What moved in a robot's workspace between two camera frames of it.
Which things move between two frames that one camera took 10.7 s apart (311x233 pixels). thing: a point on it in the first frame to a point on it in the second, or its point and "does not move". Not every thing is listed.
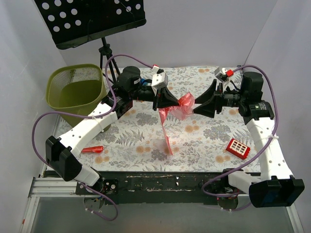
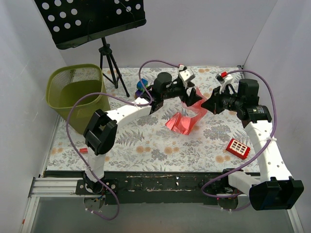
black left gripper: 156,98 to 185,94
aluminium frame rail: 47,187 does not move
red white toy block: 238,148 does not move
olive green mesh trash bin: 77,89 does not move
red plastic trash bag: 183,109 to 183,123
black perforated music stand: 70,22 does not move
